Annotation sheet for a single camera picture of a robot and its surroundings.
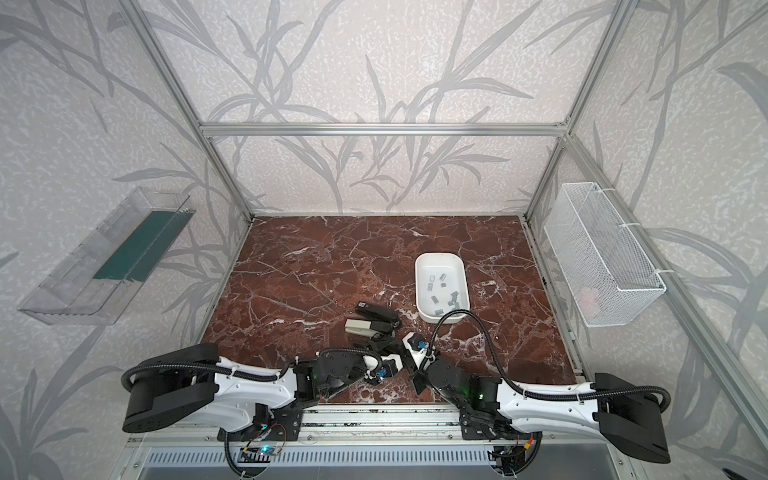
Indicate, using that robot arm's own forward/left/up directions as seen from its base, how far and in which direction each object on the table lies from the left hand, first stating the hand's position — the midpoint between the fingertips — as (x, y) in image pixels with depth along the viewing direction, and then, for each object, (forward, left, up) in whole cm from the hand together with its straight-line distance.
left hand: (397, 335), depth 77 cm
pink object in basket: (+6, -48, +9) cm, 49 cm away
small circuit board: (-25, +34, -14) cm, 44 cm away
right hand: (-2, -1, -3) cm, 4 cm away
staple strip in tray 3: (+12, -13, -12) cm, 22 cm away
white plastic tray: (+22, -15, -12) cm, 29 cm away
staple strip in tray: (+26, -15, -14) cm, 33 cm away
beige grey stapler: (+6, +12, -10) cm, 16 cm away
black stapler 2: (-3, +3, +2) cm, 4 cm away
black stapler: (+9, +5, -9) cm, 14 cm away
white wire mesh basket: (+3, -44, +24) cm, 50 cm away
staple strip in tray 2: (+17, -12, -12) cm, 24 cm away
